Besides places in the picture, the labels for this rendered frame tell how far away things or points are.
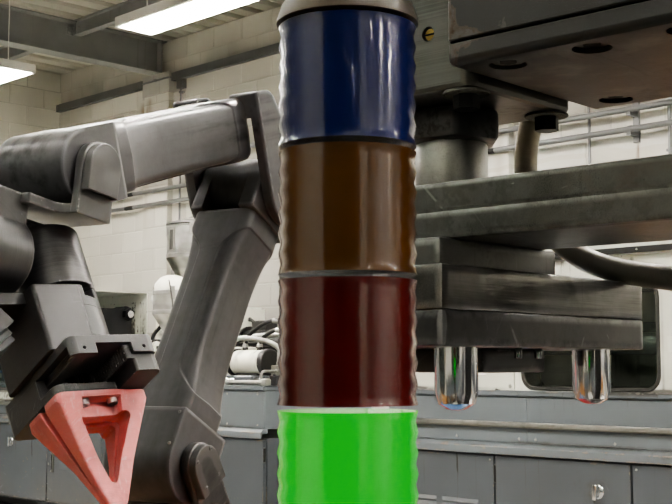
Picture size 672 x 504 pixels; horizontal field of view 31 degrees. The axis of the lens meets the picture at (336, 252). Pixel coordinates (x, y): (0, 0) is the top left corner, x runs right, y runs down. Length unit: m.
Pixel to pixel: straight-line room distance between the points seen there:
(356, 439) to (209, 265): 0.74
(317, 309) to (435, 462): 6.22
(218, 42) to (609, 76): 10.82
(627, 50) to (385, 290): 0.25
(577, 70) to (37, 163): 0.44
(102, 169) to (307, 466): 0.58
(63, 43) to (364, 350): 11.14
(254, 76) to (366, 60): 10.58
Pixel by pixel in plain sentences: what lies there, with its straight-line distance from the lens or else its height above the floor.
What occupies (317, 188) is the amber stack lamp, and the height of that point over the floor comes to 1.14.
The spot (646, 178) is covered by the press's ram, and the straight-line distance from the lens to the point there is 0.52.
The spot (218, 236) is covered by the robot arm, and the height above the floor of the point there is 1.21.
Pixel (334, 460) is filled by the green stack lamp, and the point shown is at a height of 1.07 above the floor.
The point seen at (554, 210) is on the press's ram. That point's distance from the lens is 0.54.
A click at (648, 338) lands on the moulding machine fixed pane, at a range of 5.79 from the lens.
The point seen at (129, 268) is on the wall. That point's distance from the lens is 12.11.
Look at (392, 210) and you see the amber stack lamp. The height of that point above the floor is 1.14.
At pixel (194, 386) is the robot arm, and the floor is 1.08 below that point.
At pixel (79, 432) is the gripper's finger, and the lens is 0.81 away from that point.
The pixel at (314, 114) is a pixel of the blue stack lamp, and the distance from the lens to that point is 0.32.
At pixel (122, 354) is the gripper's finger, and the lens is 0.82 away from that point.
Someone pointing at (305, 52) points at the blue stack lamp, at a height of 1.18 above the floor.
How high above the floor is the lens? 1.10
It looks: 5 degrees up
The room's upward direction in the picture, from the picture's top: straight up
